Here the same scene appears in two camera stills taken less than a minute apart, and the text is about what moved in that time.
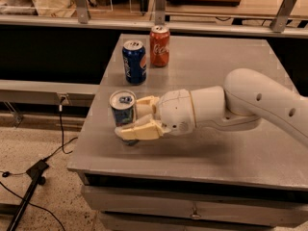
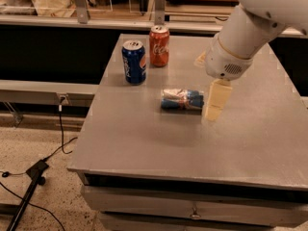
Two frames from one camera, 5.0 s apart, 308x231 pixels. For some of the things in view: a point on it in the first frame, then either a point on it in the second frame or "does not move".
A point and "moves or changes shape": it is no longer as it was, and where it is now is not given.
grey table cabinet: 209,178 does not move
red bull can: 123,105 moves or changes shape
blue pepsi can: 135,61 does not move
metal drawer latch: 194,212 does not move
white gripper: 175,110 to 224,63
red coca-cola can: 160,45 does not move
